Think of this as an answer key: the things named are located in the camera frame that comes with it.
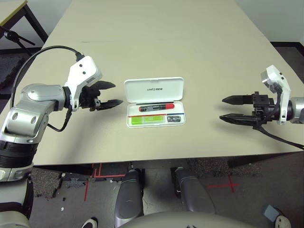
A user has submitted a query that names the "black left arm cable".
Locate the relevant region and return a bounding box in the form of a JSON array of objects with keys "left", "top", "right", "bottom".
[{"left": 10, "top": 45, "right": 85, "bottom": 133}]

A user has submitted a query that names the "grey robot right leg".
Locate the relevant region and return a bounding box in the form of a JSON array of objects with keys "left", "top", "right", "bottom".
[{"left": 171, "top": 166, "right": 217, "bottom": 214}]

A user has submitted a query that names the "grey robot left leg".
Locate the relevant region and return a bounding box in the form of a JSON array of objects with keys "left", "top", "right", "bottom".
[{"left": 114, "top": 169, "right": 146, "bottom": 223}]

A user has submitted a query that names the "black tripod stand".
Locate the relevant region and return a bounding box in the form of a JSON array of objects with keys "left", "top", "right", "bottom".
[{"left": 0, "top": 25, "right": 36, "bottom": 55}]

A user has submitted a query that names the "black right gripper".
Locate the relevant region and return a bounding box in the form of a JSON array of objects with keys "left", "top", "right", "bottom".
[{"left": 219, "top": 91, "right": 280, "bottom": 130}]

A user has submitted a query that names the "white plastic pencil case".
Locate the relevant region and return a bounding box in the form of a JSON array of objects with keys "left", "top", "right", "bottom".
[{"left": 123, "top": 76, "right": 187, "bottom": 129}]

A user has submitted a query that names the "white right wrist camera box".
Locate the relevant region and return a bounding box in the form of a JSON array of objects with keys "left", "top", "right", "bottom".
[{"left": 260, "top": 64, "right": 292, "bottom": 125}]

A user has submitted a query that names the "blue grey box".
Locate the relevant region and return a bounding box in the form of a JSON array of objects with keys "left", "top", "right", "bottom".
[{"left": 262, "top": 204, "right": 278, "bottom": 221}]

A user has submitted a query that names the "beige side table black frame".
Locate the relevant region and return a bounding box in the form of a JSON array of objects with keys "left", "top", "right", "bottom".
[{"left": 0, "top": 0, "right": 49, "bottom": 48}]

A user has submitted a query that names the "grey robot torso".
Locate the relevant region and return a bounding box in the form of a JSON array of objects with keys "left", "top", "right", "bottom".
[{"left": 118, "top": 211, "right": 252, "bottom": 228}]

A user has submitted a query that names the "grey robot leg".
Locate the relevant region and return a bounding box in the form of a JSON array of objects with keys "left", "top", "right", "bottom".
[
  {"left": 114, "top": 169, "right": 146, "bottom": 223},
  {"left": 171, "top": 166, "right": 217, "bottom": 214}
]

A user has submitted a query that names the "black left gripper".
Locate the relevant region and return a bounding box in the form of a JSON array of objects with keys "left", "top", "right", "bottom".
[{"left": 80, "top": 80, "right": 124, "bottom": 112}]

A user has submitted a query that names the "grey carpet piece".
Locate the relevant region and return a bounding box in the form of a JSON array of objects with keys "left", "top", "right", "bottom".
[{"left": 30, "top": 167, "right": 61, "bottom": 198}]

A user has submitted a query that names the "black marker red cap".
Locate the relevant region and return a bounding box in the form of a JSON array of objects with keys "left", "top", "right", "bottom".
[{"left": 139, "top": 103, "right": 175, "bottom": 112}]

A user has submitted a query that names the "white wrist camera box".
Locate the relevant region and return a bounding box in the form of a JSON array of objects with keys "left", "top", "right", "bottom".
[
  {"left": 63, "top": 56, "right": 103, "bottom": 112},
  {"left": 260, "top": 64, "right": 292, "bottom": 125}
]

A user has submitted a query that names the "green glue stick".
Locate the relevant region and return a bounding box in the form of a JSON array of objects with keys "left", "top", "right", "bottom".
[{"left": 131, "top": 115, "right": 166, "bottom": 126}]

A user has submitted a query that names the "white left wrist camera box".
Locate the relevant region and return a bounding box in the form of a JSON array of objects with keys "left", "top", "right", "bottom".
[{"left": 63, "top": 56, "right": 103, "bottom": 112}]

